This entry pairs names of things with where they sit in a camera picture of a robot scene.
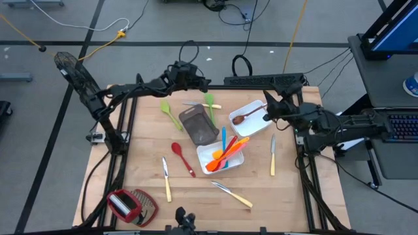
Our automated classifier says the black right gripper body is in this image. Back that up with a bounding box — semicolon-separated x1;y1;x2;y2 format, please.
277;97;324;131

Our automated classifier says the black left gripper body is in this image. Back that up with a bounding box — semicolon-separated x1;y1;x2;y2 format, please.
159;70;205;94

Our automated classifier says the green plastic fork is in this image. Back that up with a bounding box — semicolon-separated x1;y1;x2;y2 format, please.
203;92;217;127

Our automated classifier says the cream-handled table knife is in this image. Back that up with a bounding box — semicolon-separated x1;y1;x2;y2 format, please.
210;180;254;209
182;101;223;110
269;133;278;178
161;156;173;204

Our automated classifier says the green silicone spoon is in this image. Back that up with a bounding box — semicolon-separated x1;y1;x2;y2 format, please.
159;99;184;132

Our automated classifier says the brown wooden spoon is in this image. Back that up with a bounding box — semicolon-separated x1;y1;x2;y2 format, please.
231;103;269;127

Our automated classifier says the red silicone spatula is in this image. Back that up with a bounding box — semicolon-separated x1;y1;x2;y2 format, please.
214;134;239;171

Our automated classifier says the pink silicone spatula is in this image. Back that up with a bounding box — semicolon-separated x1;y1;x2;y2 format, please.
215;142;249;172

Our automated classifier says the blue silicone spatula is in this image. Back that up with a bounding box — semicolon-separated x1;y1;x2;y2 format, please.
220;126;230;169

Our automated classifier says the red silicone spoon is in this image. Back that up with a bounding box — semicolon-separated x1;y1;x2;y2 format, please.
170;142;197;179

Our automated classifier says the orange silicone spatula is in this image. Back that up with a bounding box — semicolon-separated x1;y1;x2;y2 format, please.
204;138;251;173

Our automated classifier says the small white plastic bin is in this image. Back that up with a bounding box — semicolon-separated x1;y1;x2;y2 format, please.
228;99;274;138

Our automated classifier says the black power strip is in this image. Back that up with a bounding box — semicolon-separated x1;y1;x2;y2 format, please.
223;72;307;87

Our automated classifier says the grey translucent plastic bin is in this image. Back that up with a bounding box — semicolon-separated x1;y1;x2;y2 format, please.
178;104;221;147

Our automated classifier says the white paper sheet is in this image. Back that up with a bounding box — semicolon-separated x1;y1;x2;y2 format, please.
336;112;365;151

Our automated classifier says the large white plastic bin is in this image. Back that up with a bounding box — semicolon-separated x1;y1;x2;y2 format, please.
195;134;246;176

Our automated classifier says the grey side desk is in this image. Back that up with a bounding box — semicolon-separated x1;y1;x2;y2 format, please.
347;32;418;180

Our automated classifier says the black backlit keyboard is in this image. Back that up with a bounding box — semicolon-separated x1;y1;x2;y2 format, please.
378;110;418;144

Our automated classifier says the black floor fan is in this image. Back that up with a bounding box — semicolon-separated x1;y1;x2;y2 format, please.
54;51;105;114

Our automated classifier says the white wipes canister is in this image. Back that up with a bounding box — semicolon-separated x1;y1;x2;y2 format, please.
402;71;418;98

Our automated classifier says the red box grater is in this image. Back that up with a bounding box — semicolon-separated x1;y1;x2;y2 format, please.
106;188;160;228

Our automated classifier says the computer monitor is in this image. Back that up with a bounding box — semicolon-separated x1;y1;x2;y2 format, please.
361;0;418;61

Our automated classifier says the grey metal floor base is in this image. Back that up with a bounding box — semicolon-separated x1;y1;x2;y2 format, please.
0;72;33;83
1;0;65;8

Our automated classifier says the black floor caster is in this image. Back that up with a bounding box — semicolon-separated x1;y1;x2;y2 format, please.
0;100;14;120

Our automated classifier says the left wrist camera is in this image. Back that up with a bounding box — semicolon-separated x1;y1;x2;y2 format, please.
168;60;199;79

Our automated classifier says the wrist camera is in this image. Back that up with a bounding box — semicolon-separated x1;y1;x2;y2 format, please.
168;60;199;79
273;81;304;101

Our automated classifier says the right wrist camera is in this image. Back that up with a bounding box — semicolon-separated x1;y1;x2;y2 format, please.
273;81;304;101

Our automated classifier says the black table frame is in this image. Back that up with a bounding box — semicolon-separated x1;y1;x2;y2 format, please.
71;73;353;235

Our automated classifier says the black hanging cable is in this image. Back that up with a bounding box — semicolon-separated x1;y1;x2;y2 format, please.
231;0;259;78

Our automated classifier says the yellow hanging cable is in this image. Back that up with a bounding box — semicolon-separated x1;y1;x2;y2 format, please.
282;0;310;74

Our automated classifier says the yellow floor extension cord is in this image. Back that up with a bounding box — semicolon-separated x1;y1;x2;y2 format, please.
0;12;127;63

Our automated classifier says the white floor cable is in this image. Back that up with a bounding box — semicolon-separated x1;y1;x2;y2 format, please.
30;0;131;33

